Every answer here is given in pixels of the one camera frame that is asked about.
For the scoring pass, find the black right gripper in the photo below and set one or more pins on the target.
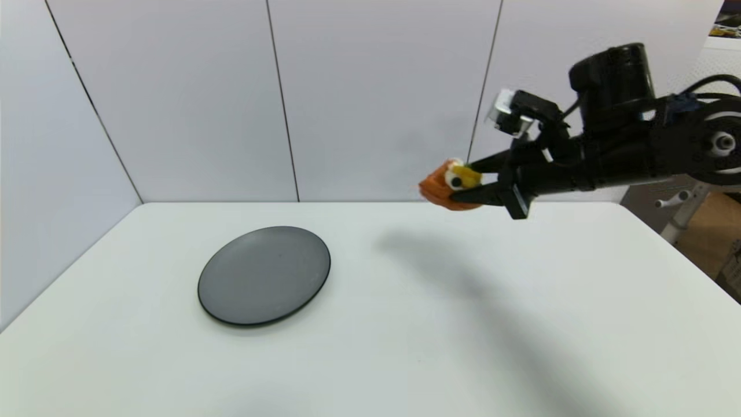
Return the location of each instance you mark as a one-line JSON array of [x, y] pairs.
[[556, 168]]

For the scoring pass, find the orange triangle bread with toppings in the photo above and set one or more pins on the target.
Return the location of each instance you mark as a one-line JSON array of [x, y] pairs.
[[435, 188]]

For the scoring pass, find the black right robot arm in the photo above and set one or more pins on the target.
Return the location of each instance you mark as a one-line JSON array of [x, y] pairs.
[[619, 87]]

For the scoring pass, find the white side table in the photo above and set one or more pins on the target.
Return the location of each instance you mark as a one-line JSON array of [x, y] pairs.
[[686, 214]]

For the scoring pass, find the brown cardboard box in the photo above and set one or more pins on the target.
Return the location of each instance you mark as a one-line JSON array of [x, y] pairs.
[[715, 231]]

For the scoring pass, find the dark grey round plate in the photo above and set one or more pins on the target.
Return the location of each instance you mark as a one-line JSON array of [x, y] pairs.
[[264, 275]]

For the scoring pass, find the dark grey equipment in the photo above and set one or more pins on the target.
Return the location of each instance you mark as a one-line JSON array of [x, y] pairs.
[[732, 275]]

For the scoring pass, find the white pegboard panel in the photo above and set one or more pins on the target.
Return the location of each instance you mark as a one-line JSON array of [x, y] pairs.
[[721, 58]]

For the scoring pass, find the dark yellow clutter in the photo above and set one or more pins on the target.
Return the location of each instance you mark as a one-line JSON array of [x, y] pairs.
[[728, 23]]

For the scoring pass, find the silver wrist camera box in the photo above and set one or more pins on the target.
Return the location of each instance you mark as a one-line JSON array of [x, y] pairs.
[[509, 113]]

